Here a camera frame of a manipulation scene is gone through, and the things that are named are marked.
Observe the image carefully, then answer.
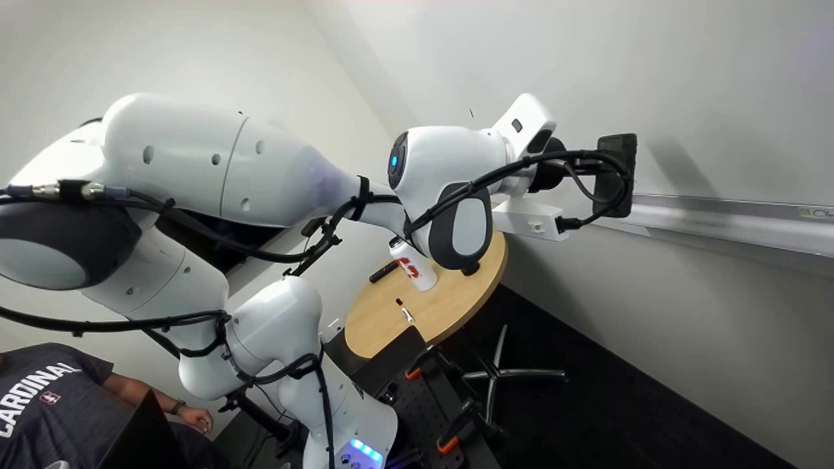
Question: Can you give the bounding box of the round wooden table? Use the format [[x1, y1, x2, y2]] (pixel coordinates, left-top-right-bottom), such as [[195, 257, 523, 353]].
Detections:
[[343, 231, 509, 359]]

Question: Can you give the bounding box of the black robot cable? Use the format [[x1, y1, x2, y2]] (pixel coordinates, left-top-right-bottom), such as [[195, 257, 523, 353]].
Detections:
[[0, 148, 634, 411]]

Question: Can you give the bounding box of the black whiteboard eraser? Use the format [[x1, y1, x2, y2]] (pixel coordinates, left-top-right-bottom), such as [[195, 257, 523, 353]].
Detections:
[[594, 132, 637, 220]]

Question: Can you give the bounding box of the white metal water bottle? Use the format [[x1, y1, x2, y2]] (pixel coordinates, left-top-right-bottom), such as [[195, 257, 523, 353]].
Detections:
[[388, 241, 439, 291]]

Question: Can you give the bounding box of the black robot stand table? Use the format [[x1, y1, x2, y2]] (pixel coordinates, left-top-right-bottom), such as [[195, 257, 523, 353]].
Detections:
[[325, 329, 501, 469]]

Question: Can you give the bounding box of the person in dark shirt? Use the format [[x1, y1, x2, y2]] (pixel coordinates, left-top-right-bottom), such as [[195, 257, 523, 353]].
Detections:
[[0, 343, 233, 469]]

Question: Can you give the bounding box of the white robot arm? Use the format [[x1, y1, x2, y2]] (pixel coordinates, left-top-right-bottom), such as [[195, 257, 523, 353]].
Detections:
[[0, 93, 609, 469]]

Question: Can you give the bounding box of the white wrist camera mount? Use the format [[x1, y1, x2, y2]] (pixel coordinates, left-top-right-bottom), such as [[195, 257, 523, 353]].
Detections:
[[493, 93, 556, 158]]

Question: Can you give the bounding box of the large white whiteboard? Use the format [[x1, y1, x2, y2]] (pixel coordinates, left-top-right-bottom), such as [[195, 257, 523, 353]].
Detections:
[[306, 0, 834, 211]]

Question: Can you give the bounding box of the black office chair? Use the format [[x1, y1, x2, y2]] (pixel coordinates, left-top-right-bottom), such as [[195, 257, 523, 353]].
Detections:
[[465, 325, 568, 424]]

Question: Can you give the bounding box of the orange handled clamp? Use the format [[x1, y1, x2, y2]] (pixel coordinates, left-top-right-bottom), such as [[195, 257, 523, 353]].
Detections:
[[401, 346, 441, 380], [436, 401, 484, 457]]

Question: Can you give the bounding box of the lower orange handled clamp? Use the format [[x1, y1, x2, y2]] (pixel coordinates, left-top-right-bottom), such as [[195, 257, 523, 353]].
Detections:
[[436, 401, 484, 457]]

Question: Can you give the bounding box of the white dry erase marker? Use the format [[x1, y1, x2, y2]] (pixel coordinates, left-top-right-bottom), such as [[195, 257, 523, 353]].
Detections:
[[397, 298, 415, 324]]

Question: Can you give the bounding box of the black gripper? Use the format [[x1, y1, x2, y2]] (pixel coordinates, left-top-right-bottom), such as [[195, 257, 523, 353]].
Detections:
[[529, 139, 601, 194]]

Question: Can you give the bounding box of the upper orange handled clamp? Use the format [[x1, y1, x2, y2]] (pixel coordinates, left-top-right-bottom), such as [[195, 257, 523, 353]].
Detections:
[[401, 346, 441, 380]]

